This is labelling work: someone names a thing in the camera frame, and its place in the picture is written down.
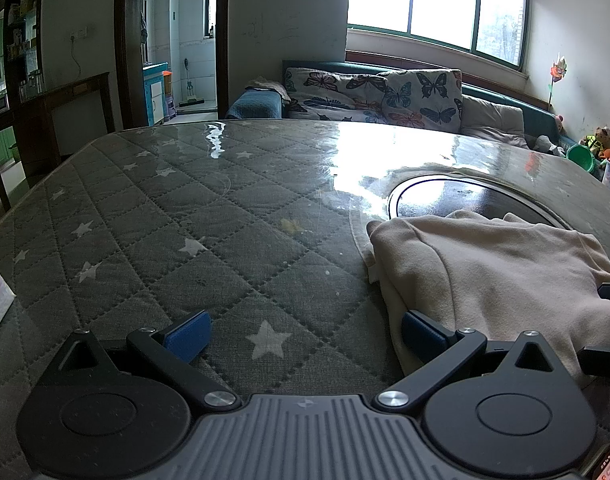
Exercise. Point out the pink plush toy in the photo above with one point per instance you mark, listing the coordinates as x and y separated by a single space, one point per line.
559 122

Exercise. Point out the smartphone with lit screen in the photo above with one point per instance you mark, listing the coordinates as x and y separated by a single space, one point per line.
607 467

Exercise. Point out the beige pillow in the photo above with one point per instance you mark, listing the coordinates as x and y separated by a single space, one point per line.
492 120

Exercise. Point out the green framed window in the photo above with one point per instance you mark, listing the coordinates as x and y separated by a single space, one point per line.
435 0

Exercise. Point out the blue blanket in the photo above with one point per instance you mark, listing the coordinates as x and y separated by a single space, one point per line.
255 106

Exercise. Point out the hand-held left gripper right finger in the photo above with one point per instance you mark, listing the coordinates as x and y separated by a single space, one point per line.
425 336

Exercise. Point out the dark wooden sideboard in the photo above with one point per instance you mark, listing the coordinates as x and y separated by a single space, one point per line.
45 110

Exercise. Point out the teddy bear toy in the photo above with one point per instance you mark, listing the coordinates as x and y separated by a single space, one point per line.
597 140

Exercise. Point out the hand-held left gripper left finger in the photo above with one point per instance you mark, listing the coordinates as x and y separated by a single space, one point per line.
187 336

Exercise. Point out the blue and white cabinet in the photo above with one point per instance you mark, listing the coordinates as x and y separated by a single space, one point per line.
155 92

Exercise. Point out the beige folded cloth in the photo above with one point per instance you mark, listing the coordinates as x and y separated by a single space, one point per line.
267 89

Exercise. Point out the butterfly print cushion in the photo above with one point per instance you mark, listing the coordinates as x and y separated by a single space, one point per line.
335 92
425 97

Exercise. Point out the teal sofa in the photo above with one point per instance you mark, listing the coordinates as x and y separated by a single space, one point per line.
534 115

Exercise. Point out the white wall socket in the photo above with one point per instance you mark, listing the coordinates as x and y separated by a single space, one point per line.
77 35

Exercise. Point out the dark wooden door frame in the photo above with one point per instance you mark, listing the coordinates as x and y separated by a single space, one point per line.
125 45

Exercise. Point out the colourful pinwheel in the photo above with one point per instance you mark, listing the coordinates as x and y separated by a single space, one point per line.
557 70

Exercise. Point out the grey plush toy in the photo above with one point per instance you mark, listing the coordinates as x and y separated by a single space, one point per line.
547 146

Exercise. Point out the green plastic bucket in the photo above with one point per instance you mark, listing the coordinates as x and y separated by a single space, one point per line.
581 157

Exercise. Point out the cream garment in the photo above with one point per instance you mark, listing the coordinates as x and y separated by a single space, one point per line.
485 270

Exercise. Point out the round black cooktop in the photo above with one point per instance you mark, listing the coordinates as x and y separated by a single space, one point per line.
460 200

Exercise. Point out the floor mop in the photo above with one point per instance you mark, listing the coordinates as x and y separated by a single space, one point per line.
191 101

